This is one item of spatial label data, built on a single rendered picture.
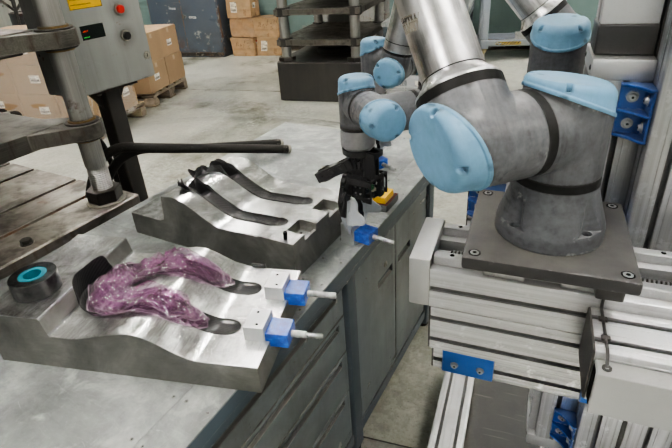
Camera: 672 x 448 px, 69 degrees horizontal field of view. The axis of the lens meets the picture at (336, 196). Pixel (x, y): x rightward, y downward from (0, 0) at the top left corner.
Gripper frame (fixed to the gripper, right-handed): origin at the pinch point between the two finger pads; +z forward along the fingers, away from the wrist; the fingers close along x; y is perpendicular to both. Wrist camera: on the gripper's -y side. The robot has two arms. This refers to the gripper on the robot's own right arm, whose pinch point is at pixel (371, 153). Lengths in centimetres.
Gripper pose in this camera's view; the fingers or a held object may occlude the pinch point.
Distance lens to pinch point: 155.2
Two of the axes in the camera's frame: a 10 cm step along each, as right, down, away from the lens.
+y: 5.9, 3.4, -7.3
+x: 8.0, -3.1, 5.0
